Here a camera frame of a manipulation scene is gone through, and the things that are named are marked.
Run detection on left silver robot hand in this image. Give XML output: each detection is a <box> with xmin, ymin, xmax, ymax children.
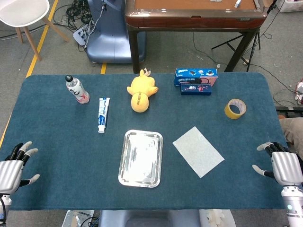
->
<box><xmin>0</xmin><ymin>141</ymin><xmax>40</xmax><ymax>195</ymax></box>

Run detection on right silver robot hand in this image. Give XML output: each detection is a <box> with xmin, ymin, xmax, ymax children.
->
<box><xmin>252</xmin><ymin>141</ymin><xmax>303</xmax><ymax>186</ymax></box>

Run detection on translucent white paper sheet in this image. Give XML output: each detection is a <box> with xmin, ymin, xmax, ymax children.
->
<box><xmin>172</xmin><ymin>126</ymin><xmax>225</xmax><ymax>179</ymax></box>

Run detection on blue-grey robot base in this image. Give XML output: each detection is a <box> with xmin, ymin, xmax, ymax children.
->
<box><xmin>85</xmin><ymin>0</ymin><xmax>146</xmax><ymax>64</ymax></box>

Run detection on silver metal tray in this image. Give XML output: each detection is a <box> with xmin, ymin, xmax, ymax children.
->
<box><xmin>118</xmin><ymin>129</ymin><xmax>164</xmax><ymax>188</ymax></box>

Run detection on beige fabric bundle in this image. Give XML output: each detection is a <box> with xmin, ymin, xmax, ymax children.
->
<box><xmin>279</xmin><ymin>117</ymin><xmax>303</xmax><ymax>152</ymax></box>

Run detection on blue table cloth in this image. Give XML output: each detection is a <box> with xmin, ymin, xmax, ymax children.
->
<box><xmin>0</xmin><ymin>72</ymin><xmax>295</xmax><ymax>211</ymax></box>

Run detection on white red power strip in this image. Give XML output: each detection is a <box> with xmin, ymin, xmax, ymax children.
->
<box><xmin>294</xmin><ymin>79</ymin><xmax>303</xmax><ymax>105</ymax></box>

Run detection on clear plastic bag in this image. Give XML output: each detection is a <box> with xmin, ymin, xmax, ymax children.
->
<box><xmin>62</xmin><ymin>210</ymin><xmax>95</xmax><ymax>227</ymax></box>

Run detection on yellow tape roll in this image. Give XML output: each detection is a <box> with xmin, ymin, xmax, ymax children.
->
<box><xmin>224</xmin><ymin>98</ymin><xmax>247</xmax><ymax>120</ymax></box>

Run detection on clear drink bottle black cap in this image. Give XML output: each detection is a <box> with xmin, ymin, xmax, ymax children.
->
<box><xmin>65</xmin><ymin>74</ymin><xmax>90</xmax><ymax>105</ymax></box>

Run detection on blue white toothpaste tube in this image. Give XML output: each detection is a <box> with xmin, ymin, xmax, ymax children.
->
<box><xmin>97</xmin><ymin>97</ymin><xmax>111</xmax><ymax>134</ymax></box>

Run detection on small dark blue box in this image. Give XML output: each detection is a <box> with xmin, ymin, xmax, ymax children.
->
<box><xmin>180</xmin><ymin>83</ymin><xmax>212</xmax><ymax>96</ymax></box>

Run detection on black tripod stand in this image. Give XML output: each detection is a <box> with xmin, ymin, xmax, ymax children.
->
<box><xmin>211</xmin><ymin>0</ymin><xmax>277</xmax><ymax>71</ymax></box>

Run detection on blue pink cookie box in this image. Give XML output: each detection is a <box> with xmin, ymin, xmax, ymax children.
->
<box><xmin>174</xmin><ymin>68</ymin><xmax>218</xmax><ymax>87</ymax></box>

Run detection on grey-blue robot torso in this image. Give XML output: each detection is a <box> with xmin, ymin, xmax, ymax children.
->
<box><xmin>98</xmin><ymin>210</ymin><xmax>202</xmax><ymax>227</ymax></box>

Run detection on yellow plush duck toy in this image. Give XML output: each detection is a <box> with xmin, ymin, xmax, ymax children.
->
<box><xmin>126</xmin><ymin>69</ymin><xmax>159</xmax><ymax>113</ymax></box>

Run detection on white chair wooden legs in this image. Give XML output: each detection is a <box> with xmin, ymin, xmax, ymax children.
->
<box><xmin>0</xmin><ymin>0</ymin><xmax>71</xmax><ymax>61</ymax></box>

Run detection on white storage box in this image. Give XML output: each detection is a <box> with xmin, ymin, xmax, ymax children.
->
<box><xmin>276</xmin><ymin>0</ymin><xmax>303</xmax><ymax>13</ymax></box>

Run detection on brown mahjong table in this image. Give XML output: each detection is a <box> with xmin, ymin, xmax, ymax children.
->
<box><xmin>124</xmin><ymin>0</ymin><xmax>268</xmax><ymax>74</ymax></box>

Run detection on black metal frame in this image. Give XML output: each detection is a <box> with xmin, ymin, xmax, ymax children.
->
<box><xmin>276</xmin><ymin>106</ymin><xmax>303</xmax><ymax>118</ymax></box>

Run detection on black cable bundle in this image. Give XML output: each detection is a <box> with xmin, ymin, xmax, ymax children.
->
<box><xmin>53</xmin><ymin>0</ymin><xmax>95</xmax><ymax>31</ymax></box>

